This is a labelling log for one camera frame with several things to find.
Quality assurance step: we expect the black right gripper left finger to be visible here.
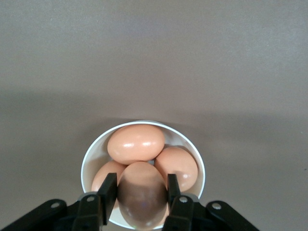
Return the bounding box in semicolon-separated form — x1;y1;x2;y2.
0;173;118;231

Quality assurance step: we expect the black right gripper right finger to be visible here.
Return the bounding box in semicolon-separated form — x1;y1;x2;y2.
163;173;260;231

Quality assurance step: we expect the brown egg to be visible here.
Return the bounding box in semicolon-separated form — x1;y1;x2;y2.
91;160;127;193
107;124;166;162
117;161;169;231
154;146;199;192

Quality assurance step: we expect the white round bowl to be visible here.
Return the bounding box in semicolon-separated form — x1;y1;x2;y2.
80;120;206;229

